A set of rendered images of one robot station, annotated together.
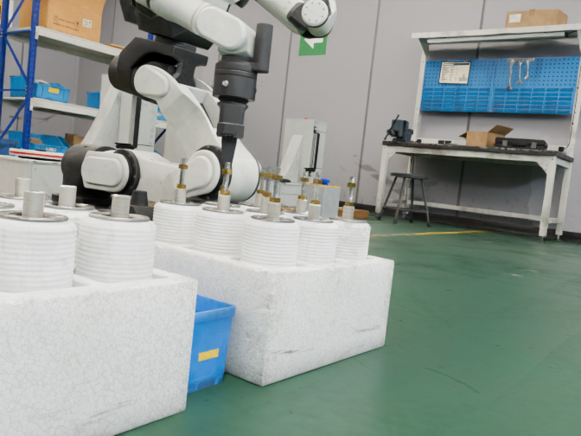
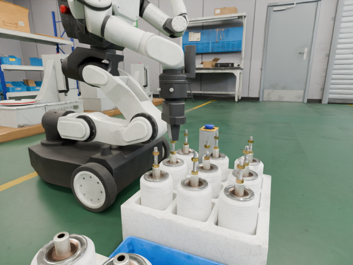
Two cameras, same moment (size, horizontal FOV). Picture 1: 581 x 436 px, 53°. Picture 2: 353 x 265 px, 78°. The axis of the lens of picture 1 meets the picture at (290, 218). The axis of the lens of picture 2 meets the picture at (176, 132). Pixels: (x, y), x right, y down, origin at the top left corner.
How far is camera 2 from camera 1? 0.66 m
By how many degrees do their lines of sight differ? 17
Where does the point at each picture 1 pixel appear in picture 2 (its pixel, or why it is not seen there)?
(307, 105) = (133, 54)
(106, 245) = not seen: outside the picture
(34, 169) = (18, 112)
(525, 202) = (226, 87)
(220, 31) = (165, 54)
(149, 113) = not seen: hidden behind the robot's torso
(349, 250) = not seen: hidden behind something
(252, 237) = (235, 213)
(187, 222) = (167, 191)
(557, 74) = (235, 34)
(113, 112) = (52, 74)
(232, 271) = (227, 241)
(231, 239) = (207, 205)
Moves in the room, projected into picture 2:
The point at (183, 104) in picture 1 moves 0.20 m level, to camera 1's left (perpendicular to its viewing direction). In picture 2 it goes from (119, 89) to (70, 89)
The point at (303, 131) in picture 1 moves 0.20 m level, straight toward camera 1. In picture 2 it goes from (139, 69) to (140, 69)
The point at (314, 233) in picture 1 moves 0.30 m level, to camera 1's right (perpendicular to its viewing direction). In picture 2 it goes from (253, 187) to (339, 176)
